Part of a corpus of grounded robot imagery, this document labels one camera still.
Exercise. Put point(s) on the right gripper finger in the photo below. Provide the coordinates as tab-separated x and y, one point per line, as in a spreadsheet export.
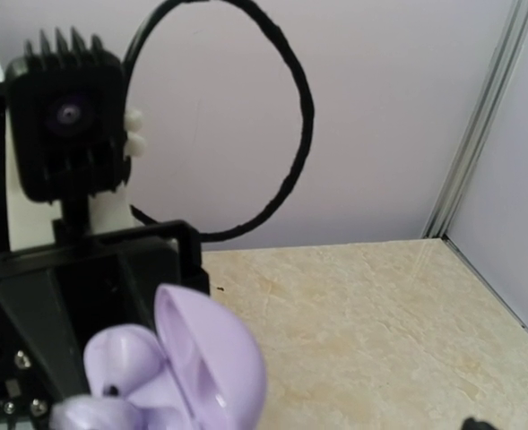
472	423

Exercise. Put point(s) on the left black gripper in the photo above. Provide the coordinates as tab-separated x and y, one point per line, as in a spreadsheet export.
54	298

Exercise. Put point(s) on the purple round charging case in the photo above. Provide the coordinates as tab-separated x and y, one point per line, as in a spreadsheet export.
214	375

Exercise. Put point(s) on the purple earbud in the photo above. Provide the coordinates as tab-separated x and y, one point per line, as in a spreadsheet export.
87	412
122	359

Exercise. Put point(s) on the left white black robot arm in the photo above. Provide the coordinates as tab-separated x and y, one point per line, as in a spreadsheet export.
75	257

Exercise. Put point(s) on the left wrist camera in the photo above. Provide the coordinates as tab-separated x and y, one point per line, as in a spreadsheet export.
69	142

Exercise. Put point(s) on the right aluminium frame post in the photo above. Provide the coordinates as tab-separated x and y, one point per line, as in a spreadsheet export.
466	158

